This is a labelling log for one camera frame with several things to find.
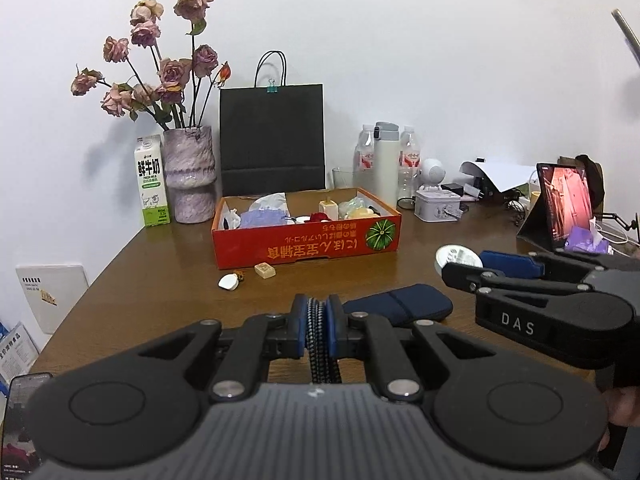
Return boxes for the pale tin box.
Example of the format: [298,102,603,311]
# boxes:
[414,189,462,223]

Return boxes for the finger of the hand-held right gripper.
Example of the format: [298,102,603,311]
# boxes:
[479,249,640,281]
[441,262,601,300]

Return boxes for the white cable bundle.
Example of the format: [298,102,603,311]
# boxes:
[594,209,640,247]

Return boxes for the black paper bag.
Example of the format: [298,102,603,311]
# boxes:
[218,50,326,197]

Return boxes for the metal lamp pole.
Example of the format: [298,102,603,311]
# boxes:
[612,8,640,69]

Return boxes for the clear water bottle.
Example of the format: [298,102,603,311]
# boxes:
[398,125,422,201]
[353,124,377,189]

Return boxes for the person's right hand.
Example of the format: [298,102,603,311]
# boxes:
[600,386,640,456]

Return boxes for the clear plastic wrap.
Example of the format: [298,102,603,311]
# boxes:
[222,200,242,231]

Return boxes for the white round lid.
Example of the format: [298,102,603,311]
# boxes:
[433,243,484,277]

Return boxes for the blue white packets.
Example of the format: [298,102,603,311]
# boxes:
[0,319,41,386]

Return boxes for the white thermos bottle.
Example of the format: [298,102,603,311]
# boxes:
[373,121,400,206]

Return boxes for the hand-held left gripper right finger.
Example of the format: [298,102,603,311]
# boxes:
[327,296,506,403]

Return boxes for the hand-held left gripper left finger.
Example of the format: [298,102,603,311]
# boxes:
[127,295,307,402]

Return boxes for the black braided cable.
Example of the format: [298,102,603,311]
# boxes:
[304,297,344,387]

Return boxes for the green white milk carton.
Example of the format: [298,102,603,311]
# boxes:
[133,134,171,228]

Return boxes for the dark blue pouch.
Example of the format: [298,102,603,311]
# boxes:
[342,283,454,324]

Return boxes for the orange cardboard box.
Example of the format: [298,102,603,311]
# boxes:
[210,187,403,271]

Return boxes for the black smartphone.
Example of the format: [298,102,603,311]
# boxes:
[0,372,54,480]

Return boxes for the clear glass cup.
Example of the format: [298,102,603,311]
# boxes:
[331,166,356,191]

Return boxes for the brown wooden desktop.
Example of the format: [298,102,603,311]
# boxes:
[30,186,640,392]

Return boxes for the white paper sheet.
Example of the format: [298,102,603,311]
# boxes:
[459,157,539,201]

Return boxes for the white round speaker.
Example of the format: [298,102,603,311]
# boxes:
[418,158,448,194]

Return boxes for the purple cloth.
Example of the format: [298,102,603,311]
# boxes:
[239,208,289,229]

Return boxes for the white flat box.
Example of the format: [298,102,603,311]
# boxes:
[14,263,91,335]

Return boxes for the dried pink roses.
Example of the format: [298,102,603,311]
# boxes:
[71,0,234,132]

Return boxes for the tablet in black case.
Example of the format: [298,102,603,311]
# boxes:
[517,162,601,254]

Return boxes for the brown object behind tablet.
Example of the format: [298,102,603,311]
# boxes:
[574,153,606,216]

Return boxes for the purple ceramic vase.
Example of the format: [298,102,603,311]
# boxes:
[162,127,220,225]

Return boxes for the white yellow plush toy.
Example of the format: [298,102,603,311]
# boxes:
[338,197,382,219]

